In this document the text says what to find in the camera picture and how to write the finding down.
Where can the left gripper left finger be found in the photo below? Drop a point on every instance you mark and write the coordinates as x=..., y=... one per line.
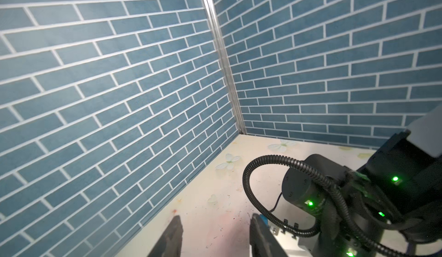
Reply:
x=170, y=242

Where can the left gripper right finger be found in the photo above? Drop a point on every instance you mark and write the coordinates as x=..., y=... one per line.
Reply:
x=262, y=242

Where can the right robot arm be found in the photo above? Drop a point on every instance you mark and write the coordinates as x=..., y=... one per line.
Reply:
x=398, y=189

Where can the left corner aluminium post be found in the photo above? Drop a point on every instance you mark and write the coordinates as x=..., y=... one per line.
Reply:
x=224, y=63

